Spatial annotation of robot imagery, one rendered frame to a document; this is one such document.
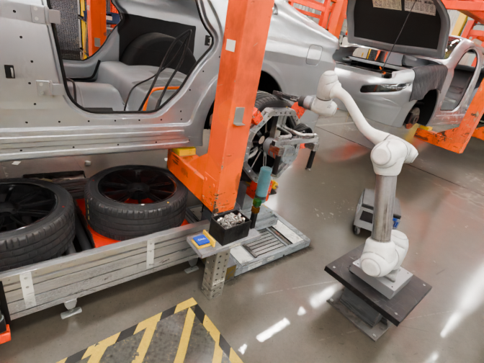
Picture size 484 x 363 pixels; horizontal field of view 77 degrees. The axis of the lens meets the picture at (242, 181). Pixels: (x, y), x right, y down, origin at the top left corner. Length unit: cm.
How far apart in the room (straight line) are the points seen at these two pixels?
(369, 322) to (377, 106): 299
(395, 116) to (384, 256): 302
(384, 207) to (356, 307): 78
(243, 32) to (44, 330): 180
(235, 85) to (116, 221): 104
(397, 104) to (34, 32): 396
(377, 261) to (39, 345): 177
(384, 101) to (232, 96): 315
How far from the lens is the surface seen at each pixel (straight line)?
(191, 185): 207
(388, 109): 455
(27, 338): 202
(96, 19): 413
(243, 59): 161
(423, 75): 471
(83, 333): 197
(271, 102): 214
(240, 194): 249
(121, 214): 192
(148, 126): 203
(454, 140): 541
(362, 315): 229
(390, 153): 167
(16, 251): 182
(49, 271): 179
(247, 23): 159
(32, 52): 183
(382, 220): 182
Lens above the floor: 155
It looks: 26 degrees down
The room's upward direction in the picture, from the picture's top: 11 degrees clockwise
